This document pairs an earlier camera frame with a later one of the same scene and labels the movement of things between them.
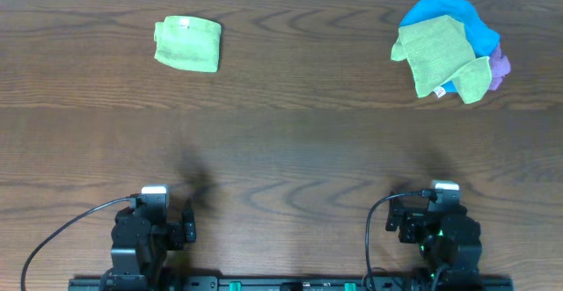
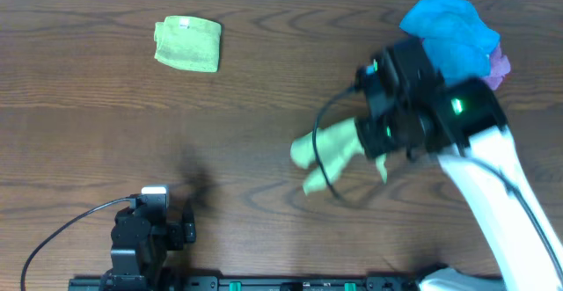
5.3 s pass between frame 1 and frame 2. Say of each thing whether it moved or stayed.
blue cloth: stayed
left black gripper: stayed
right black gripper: moved
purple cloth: stayed
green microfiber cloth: moved
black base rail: stayed
